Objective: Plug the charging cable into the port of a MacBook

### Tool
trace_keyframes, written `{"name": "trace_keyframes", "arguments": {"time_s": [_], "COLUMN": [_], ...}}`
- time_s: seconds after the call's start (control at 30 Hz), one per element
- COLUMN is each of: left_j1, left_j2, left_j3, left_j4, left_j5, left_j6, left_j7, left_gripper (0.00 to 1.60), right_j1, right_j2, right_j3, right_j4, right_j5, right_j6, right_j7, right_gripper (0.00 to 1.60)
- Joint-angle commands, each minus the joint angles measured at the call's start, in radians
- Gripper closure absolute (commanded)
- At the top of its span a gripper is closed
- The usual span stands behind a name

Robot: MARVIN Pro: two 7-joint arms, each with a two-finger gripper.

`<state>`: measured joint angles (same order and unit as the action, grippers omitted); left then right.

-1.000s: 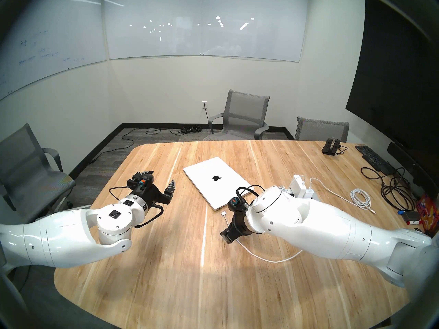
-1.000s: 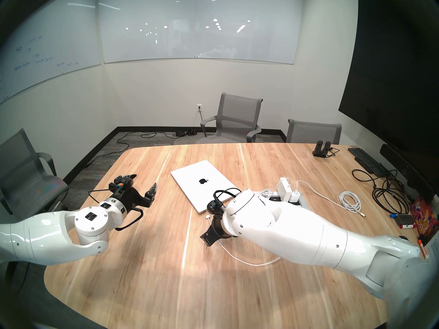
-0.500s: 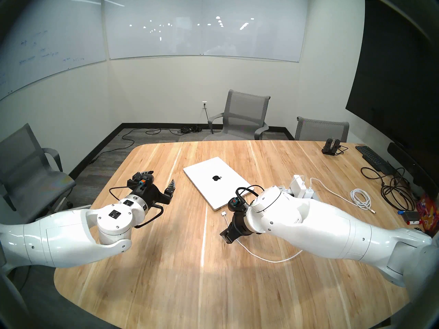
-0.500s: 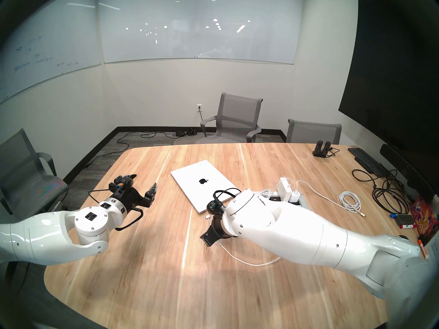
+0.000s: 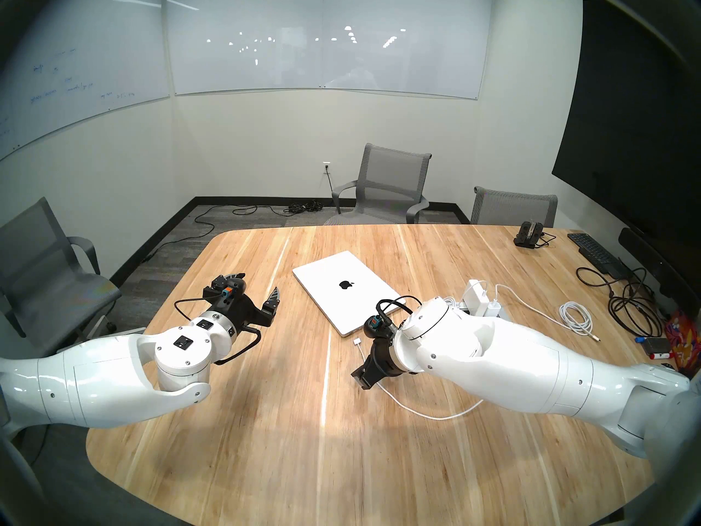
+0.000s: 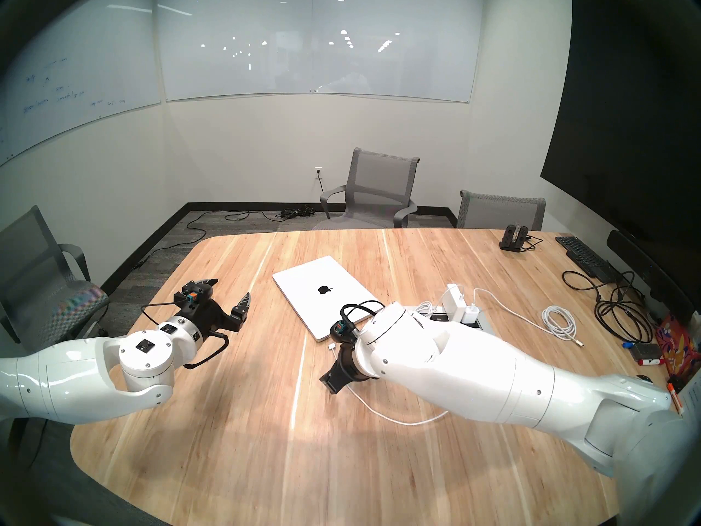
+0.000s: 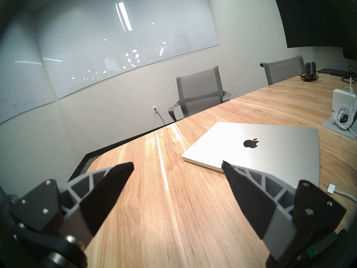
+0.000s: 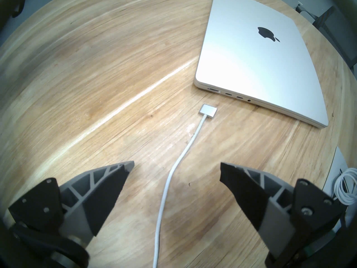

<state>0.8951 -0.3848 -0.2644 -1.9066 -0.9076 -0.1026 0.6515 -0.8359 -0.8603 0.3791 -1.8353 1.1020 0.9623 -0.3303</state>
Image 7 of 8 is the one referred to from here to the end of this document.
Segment large black wall screen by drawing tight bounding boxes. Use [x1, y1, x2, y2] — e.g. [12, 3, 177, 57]
[272, 0, 357, 49]

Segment wide blank glass whiteboard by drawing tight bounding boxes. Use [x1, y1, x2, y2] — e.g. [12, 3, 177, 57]
[35, 0, 219, 100]

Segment tangled black table cables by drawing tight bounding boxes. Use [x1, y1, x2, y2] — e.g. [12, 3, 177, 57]
[342, 65, 357, 84]

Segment grey tabletop power outlet plate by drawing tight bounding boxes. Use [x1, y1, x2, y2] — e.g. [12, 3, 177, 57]
[321, 115, 357, 140]

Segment black wall outlet cable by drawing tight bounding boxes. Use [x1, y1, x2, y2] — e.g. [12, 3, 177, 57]
[154, 109, 166, 126]

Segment white square power adapter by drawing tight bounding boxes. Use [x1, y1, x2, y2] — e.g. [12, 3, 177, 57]
[332, 89, 357, 112]

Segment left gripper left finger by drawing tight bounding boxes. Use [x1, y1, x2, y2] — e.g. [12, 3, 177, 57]
[8, 162, 135, 251]

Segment glass whiteboard with blue writing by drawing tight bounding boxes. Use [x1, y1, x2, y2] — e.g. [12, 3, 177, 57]
[0, 8, 56, 124]

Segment black controller charging dock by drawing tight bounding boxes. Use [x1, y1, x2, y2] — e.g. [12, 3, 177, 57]
[302, 62, 318, 82]

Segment black keyboard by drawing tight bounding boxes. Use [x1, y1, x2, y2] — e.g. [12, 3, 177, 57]
[317, 68, 357, 78]

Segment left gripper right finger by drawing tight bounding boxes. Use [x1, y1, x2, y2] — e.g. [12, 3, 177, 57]
[221, 160, 347, 268]

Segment silver closed MacBook laptop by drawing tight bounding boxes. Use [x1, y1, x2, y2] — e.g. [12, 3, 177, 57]
[182, 122, 320, 188]

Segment grey mesh office chair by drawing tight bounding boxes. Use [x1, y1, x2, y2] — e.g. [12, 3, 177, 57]
[260, 55, 306, 86]
[168, 66, 232, 122]

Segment white MagSafe charging cable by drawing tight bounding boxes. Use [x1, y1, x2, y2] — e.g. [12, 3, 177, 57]
[327, 103, 357, 203]

